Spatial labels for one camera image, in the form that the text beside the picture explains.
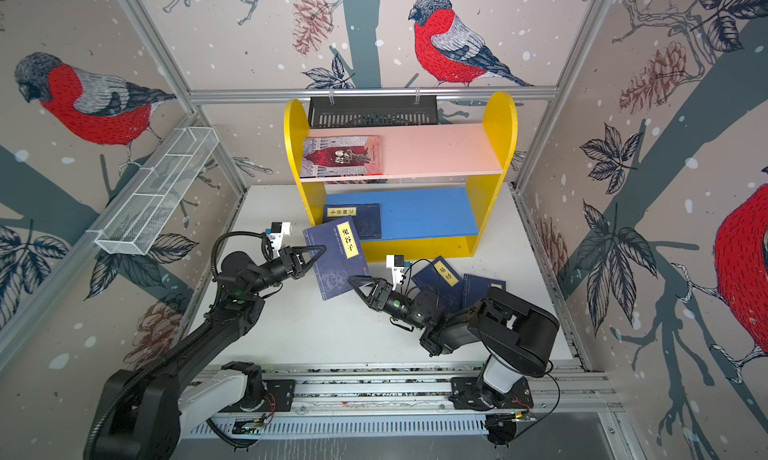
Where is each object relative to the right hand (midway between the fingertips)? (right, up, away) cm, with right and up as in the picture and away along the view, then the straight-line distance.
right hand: (348, 290), depth 70 cm
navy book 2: (+2, +17, +24) cm, 29 cm away
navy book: (-2, +7, +2) cm, 8 cm away
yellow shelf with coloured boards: (+29, +32, +56) cm, 71 cm away
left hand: (-6, +9, 0) cm, 11 cm away
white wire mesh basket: (-52, +20, +5) cm, 56 cm away
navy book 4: (+37, -5, +21) cm, 43 cm away
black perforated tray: (+4, +54, +31) cm, 62 cm away
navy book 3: (+27, -3, +24) cm, 36 cm away
